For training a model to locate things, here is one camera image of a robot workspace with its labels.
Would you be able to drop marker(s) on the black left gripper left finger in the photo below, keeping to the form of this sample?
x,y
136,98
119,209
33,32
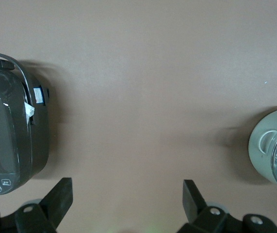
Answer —
x,y
60,194

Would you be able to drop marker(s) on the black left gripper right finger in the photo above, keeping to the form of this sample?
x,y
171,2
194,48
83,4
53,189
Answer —
x,y
192,201

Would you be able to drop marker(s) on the grey electric cooking pot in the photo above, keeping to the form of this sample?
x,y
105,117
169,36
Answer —
x,y
259,145

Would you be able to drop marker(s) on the black rice cooker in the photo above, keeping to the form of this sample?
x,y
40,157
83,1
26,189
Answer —
x,y
7,133

